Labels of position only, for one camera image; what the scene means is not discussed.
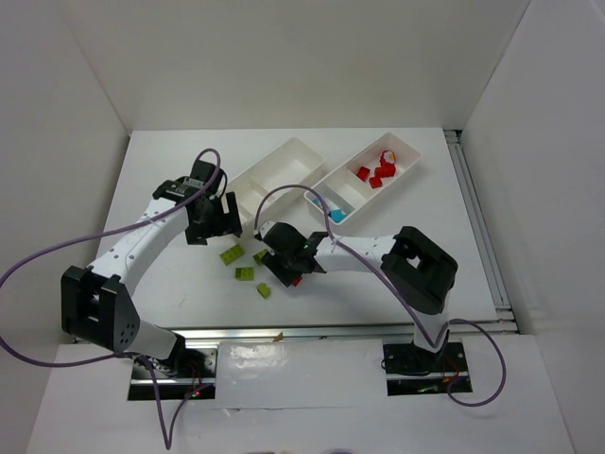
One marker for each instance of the white paper sheet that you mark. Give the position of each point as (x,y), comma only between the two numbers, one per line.
(300,374)

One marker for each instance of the small lime green lego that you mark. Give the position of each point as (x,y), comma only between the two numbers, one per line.
(264,290)

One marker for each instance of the lime green long lego brick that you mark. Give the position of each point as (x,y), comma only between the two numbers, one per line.
(232,254)

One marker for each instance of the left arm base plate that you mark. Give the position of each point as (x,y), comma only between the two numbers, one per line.
(197,379)

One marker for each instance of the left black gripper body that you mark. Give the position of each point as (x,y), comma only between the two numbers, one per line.
(223,218)

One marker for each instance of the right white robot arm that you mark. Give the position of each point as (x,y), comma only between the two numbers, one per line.
(418,272)

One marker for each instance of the aluminium front rail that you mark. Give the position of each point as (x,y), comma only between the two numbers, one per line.
(296,332)

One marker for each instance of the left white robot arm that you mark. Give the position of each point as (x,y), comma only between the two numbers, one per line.
(96,301)

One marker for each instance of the right white divided bin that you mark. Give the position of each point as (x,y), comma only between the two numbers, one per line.
(340,188)

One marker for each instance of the aluminium side rail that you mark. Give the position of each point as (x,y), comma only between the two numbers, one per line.
(501,300)

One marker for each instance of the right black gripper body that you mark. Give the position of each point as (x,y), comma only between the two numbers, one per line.
(282,267)

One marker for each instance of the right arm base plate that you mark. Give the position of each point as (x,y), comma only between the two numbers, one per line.
(413,371)

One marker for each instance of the white divided bin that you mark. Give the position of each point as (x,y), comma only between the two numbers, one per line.
(340,188)
(291,163)

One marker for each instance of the left white divided bin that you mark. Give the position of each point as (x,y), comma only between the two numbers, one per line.
(291,163)

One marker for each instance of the red flower lego piece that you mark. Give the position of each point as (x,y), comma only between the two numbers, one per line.
(387,158)

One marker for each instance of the cyan long lego brick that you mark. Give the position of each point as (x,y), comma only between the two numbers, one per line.
(337,215)

